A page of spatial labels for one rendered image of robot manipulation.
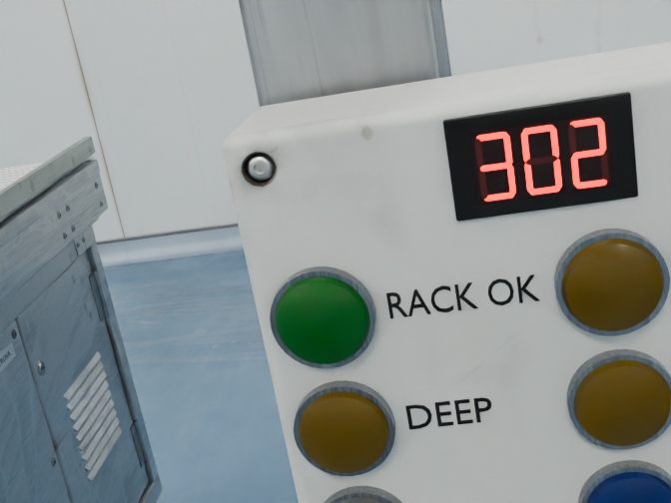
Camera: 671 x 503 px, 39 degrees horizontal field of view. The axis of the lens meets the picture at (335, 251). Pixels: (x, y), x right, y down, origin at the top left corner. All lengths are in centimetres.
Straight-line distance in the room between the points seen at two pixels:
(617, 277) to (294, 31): 13
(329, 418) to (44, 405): 141
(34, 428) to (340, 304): 139
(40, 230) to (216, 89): 241
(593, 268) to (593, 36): 357
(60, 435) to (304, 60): 144
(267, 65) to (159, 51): 367
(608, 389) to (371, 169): 9
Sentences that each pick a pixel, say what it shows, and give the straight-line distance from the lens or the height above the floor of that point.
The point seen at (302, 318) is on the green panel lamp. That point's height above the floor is 109.
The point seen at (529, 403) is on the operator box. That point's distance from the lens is 28.
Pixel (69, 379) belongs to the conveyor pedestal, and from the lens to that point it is 176.
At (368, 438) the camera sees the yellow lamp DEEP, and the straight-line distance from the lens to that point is 28.
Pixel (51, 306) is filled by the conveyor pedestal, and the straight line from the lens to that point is 173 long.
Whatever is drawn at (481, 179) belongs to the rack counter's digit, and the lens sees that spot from 25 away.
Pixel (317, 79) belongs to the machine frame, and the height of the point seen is 115.
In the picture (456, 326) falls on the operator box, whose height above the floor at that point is 108.
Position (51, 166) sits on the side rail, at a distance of 168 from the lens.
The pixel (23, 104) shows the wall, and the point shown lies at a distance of 424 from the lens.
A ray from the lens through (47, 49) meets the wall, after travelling 415.
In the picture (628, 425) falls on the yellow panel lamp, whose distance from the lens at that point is 28.
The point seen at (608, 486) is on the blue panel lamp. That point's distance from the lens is 29.
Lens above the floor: 119
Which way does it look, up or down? 18 degrees down
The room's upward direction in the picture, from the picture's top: 10 degrees counter-clockwise
